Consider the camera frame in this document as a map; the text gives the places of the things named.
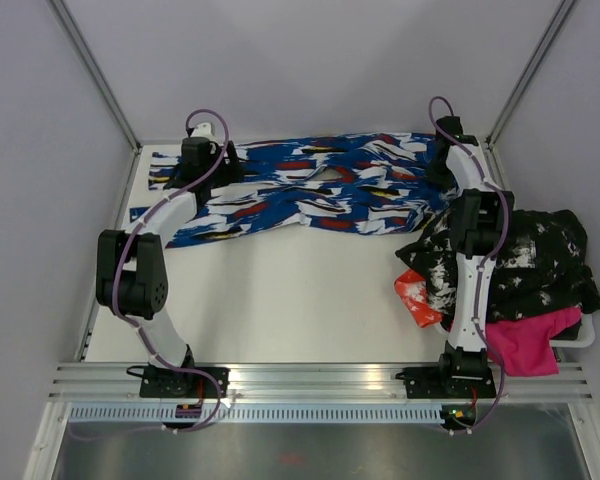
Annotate white tray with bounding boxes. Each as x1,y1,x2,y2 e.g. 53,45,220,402
550,314,596,349

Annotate aluminium mounting rail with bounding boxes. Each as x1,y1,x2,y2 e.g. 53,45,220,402
47,362,593,403

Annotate slotted cable duct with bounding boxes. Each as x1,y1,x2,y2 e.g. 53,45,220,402
69,403,444,425

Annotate orange white garment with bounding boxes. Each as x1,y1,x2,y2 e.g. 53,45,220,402
394,269,443,328

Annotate left aluminium frame post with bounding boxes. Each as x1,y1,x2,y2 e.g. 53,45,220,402
47,0,141,153

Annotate blue white red patterned trousers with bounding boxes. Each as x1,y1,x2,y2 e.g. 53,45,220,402
169,132,458,248

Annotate pink garment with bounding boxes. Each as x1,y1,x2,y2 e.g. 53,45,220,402
486,307,582,377

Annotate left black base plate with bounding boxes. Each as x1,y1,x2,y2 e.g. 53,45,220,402
126,365,230,399

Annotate right aluminium frame post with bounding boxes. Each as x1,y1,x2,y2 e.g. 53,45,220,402
486,0,579,149

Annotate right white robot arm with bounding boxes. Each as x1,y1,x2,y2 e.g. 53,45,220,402
426,113,514,396

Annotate black white patterned trousers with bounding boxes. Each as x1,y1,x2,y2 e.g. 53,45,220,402
395,207,600,327

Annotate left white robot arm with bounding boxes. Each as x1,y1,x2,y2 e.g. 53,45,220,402
96,136,244,397

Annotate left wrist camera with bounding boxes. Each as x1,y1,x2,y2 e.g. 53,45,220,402
187,122,218,142

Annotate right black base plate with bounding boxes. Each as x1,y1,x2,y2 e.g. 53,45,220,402
395,366,496,400

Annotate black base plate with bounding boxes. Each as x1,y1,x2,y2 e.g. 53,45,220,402
395,366,496,400
126,365,230,399

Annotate aluminium frame post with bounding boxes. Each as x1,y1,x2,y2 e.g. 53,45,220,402
486,0,579,149
47,0,141,153

